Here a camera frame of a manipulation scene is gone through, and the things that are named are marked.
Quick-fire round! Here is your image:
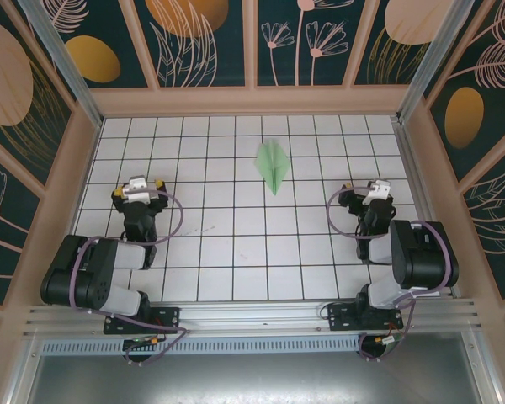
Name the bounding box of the green paper sheet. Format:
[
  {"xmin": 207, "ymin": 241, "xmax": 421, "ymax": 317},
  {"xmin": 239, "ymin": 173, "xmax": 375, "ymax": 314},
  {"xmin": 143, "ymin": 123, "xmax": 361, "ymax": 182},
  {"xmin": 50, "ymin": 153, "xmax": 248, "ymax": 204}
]
[{"xmin": 255, "ymin": 141, "xmax": 290, "ymax": 197}]

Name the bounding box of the grey metal sheet panel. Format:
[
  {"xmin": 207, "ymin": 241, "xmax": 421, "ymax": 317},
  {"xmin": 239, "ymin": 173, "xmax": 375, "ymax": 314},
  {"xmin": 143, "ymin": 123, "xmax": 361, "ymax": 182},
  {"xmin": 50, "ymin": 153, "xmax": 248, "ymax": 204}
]
[{"xmin": 23, "ymin": 336, "xmax": 489, "ymax": 404}]

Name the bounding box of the aluminium side rail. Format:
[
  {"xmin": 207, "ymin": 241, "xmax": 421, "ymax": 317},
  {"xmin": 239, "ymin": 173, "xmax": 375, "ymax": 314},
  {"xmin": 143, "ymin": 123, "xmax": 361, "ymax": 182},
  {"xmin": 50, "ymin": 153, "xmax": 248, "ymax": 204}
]
[{"xmin": 393, "ymin": 120, "xmax": 460, "ymax": 300}]

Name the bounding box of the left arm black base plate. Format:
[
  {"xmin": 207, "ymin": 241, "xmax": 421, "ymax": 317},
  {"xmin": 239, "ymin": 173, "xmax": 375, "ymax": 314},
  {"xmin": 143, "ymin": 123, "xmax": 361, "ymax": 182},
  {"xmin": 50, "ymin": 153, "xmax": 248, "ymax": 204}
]
[{"xmin": 104, "ymin": 306, "xmax": 181, "ymax": 336}]

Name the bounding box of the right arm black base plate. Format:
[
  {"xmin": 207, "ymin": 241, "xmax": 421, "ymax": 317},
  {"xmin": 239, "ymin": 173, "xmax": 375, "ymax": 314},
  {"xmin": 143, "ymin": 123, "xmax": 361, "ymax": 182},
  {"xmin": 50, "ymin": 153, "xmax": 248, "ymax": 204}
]
[{"xmin": 327, "ymin": 303, "xmax": 403, "ymax": 333}]

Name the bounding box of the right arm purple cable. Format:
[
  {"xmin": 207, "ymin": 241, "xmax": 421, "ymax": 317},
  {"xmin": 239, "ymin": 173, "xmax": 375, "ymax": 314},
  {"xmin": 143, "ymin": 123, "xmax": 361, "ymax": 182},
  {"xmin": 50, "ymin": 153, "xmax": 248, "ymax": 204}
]
[{"xmin": 327, "ymin": 188, "xmax": 455, "ymax": 364}]

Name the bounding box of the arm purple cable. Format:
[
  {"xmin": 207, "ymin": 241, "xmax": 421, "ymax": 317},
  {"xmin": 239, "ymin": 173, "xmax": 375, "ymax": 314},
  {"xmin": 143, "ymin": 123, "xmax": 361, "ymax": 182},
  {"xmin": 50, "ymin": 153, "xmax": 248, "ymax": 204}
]
[
  {"xmin": 327, "ymin": 188, "xmax": 455, "ymax": 364},
  {"xmin": 69, "ymin": 191, "xmax": 189, "ymax": 367}
]

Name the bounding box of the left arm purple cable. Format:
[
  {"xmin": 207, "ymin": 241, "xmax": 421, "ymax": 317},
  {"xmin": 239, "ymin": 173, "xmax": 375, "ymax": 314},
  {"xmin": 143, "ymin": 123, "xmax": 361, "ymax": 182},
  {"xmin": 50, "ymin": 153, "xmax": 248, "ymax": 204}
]
[{"xmin": 69, "ymin": 191, "xmax": 189, "ymax": 367}]

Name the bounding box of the aluminium frame post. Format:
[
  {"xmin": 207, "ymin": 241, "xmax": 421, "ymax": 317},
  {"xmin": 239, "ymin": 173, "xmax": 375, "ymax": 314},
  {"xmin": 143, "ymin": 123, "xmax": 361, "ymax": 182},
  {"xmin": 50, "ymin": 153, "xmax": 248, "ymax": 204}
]
[
  {"xmin": 397, "ymin": 0, "xmax": 475, "ymax": 123},
  {"xmin": 16, "ymin": 0, "xmax": 104, "ymax": 130}
]

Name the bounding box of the aluminium mounting rail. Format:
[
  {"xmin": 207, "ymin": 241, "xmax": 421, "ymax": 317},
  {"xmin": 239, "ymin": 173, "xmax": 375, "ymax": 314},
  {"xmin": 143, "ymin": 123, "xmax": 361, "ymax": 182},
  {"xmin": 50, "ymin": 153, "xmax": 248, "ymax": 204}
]
[{"xmin": 23, "ymin": 297, "xmax": 483, "ymax": 338}]

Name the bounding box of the grey slotted cable duct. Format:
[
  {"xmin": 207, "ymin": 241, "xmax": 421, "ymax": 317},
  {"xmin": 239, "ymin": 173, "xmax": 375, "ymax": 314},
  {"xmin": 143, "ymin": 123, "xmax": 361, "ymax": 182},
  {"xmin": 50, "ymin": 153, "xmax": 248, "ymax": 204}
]
[{"xmin": 40, "ymin": 334, "xmax": 365, "ymax": 357}]

